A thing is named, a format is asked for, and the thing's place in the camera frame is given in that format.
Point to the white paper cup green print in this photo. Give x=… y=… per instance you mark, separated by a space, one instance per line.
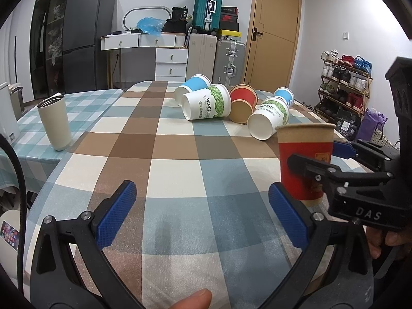
x=206 y=103
x=267 y=120

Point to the black red shoe box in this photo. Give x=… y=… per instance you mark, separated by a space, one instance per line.
x=230 y=14

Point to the silver hard suitcase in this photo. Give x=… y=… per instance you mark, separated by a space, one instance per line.
x=228 y=58

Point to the white drawer cabinet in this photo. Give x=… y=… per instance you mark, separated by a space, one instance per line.
x=170 y=58

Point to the red brown paper cup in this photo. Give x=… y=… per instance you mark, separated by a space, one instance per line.
x=302 y=154
x=243 y=98

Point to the blue white paper cup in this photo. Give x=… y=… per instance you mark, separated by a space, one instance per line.
x=196 y=83
x=285 y=94

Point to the teal hard suitcase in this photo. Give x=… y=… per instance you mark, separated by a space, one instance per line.
x=201 y=6

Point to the dark grey refrigerator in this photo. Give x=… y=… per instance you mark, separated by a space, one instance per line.
x=83 y=38

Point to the oval white framed mirror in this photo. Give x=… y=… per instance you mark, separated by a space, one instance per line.
x=141 y=11

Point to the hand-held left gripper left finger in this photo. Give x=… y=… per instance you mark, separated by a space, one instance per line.
x=117 y=214

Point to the black bag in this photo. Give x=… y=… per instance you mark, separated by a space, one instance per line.
x=175 y=22

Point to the white appliance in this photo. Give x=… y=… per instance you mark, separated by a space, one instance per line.
x=6 y=116

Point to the wooden door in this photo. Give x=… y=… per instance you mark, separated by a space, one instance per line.
x=276 y=54

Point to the smartphone with lit screen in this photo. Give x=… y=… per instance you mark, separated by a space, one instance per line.
x=9 y=235

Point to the brown blue checked tablecloth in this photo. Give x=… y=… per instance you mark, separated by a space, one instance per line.
x=180 y=167

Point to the cream metal tumbler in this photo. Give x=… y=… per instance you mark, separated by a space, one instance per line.
x=54 y=124

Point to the beige hard suitcase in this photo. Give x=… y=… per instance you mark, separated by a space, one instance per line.
x=201 y=54

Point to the blue plastic bag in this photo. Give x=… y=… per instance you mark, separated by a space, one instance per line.
x=151 y=25

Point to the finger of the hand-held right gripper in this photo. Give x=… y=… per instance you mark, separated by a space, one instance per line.
x=344 y=150
x=317 y=172

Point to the wooden shoe rack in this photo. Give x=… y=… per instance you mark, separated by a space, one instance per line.
x=321 y=83

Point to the teal white checked tablecloth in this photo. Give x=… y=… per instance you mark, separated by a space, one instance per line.
x=87 y=103

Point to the black yellow shoe box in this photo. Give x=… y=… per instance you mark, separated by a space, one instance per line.
x=230 y=34

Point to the dark glass door cabinet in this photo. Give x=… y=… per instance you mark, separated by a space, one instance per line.
x=48 y=38

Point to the person's left hand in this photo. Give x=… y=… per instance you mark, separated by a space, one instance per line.
x=191 y=301

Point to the dark printed bag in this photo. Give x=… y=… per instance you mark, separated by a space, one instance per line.
x=346 y=122

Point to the purple shopping bag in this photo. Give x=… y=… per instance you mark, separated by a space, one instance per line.
x=370 y=125

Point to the person's right hand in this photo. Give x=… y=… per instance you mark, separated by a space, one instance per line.
x=397 y=243

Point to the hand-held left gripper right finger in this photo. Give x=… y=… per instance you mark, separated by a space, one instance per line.
x=288 y=215

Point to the group of assorted shoes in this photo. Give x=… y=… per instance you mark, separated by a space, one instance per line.
x=349 y=79

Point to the white vanity desk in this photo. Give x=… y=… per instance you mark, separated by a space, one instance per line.
x=125 y=41

